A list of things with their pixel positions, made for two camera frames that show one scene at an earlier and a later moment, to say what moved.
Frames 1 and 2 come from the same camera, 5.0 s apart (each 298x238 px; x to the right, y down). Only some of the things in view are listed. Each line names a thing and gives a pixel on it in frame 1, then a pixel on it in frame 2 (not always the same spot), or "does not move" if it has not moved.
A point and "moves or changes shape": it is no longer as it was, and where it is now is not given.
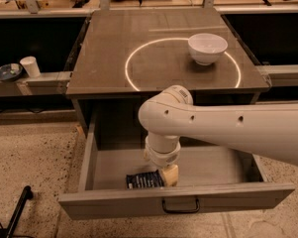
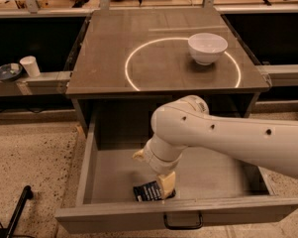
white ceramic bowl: x=206 y=48 does not move
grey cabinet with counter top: x=128 y=54 does not move
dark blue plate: x=8 y=71 does not move
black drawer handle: x=180 y=211 -> x=183 y=227
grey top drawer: x=207 y=178 moves or changes shape
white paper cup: x=31 y=65 does not move
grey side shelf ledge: x=52 y=83 does not move
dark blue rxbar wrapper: x=150 y=179 -> x=149 y=191
